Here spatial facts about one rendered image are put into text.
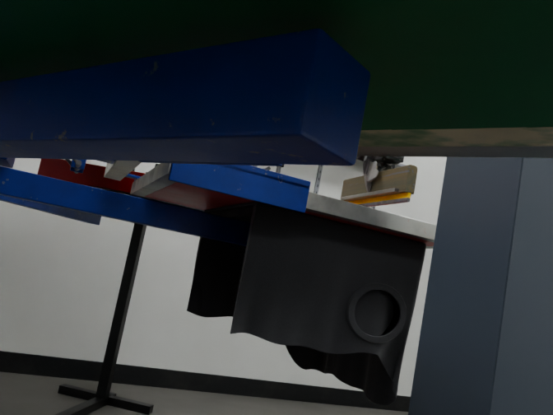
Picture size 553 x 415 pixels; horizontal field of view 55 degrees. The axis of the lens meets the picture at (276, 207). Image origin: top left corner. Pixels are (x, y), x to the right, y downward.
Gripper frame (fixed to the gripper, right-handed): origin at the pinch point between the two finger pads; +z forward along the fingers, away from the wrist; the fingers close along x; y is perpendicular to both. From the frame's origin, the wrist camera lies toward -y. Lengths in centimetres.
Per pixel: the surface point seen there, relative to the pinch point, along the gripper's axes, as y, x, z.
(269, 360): -201, 65, 84
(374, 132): 89, -55, 15
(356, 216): 28.9, -21.3, 13.6
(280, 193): 30, -41, 13
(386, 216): 28.9, -13.5, 11.9
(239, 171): 30, -51, 11
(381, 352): 20.2, -2.9, 43.5
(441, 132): 94, -52, 15
